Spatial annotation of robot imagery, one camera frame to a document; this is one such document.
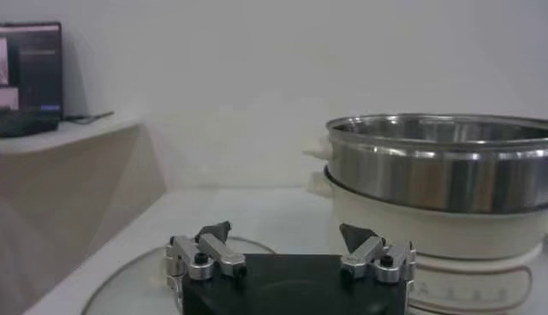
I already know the white side table with mouse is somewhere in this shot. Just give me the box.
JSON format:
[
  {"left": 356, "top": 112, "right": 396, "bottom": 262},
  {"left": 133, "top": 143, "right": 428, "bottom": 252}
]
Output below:
[{"left": 0, "top": 114, "right": 168, "bottom": 315}]

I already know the cream electric cooker pot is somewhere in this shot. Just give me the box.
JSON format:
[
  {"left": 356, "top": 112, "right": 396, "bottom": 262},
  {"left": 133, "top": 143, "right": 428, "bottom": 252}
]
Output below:
[{"left": 306, "top": 169, "right": 548, "bottom": 315}]

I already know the glass lid with cream handle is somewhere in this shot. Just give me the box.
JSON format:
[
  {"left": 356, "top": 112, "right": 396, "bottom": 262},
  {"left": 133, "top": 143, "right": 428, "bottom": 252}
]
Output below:
[{"left": 80, "top": 235, "right": 276, "bottom": 315}]

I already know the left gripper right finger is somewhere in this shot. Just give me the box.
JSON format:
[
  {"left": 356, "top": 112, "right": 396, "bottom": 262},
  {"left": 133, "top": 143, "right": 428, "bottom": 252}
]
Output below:
[{"left": 338, "top": 222, "right": 418, "bottom": 285}]

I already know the black laptop charger cable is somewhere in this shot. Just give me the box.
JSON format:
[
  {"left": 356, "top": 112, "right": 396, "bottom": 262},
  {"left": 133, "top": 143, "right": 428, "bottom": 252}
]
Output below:
[{"left": 63, "top": 110, "right": 116, "bottom": 126}]

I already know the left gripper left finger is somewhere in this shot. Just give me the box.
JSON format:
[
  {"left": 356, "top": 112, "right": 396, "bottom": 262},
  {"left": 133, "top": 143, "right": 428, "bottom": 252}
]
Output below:
[{"left": 164, "top": 220, "right": 248, "bottom": 282}]

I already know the stainless steel steamer basket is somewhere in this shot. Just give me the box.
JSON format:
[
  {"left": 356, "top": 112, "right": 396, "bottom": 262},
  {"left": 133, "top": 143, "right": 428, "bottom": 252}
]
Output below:
[{"left": 302, "top": 112, "right": 548, "bottom": 215}]

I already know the black laptop with pink windows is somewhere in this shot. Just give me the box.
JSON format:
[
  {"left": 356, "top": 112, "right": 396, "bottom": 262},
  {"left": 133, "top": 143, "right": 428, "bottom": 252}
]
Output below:
[{"left": 0, "top": 21, "right": 64, "bottom": 122}]

